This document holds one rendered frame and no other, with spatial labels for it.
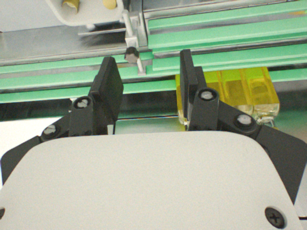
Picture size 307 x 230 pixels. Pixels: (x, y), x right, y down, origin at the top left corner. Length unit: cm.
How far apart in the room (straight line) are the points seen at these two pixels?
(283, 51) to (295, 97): 27
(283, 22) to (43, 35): 64
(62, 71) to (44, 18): 19
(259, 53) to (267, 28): 8
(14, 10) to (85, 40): 23
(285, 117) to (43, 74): 76
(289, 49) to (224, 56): 14
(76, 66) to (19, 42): 22
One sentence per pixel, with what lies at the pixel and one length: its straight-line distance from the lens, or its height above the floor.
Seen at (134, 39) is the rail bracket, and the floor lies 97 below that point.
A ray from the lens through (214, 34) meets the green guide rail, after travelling 41.
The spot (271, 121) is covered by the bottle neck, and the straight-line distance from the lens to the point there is 47.
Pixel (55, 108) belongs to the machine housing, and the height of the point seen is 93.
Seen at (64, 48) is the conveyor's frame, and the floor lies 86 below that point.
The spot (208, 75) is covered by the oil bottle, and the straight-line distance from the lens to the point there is 48.
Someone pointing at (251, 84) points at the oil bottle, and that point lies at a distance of 49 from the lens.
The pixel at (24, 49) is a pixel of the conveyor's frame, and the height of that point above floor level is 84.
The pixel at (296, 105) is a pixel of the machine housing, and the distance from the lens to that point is 75.
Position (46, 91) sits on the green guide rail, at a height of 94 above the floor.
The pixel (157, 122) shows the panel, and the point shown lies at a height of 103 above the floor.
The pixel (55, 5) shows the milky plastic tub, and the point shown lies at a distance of 55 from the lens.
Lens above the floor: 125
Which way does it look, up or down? 25 degrees down
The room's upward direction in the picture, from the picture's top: 179 degrees clockwise
